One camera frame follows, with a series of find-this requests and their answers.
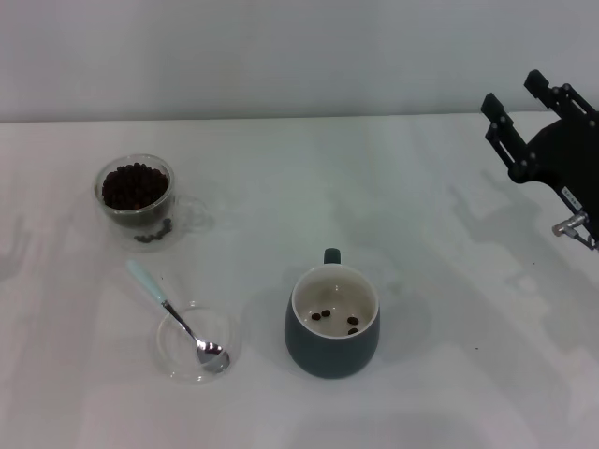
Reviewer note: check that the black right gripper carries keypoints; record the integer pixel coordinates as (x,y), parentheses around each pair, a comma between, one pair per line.
(571,154)

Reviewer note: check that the few coffee beans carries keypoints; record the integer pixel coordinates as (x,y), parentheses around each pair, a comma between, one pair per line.
(352,320)

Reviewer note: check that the dark teal ceramic mug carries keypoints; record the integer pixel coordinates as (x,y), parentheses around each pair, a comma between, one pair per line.
(327,360)

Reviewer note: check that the double-walled glass cup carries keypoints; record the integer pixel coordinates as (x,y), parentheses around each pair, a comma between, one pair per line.
(187,212)

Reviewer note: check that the coffee bean pile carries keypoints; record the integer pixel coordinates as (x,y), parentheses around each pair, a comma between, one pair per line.
(133,187)

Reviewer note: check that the clear glass saucer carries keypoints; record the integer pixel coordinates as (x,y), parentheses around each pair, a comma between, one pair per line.
(182,374)

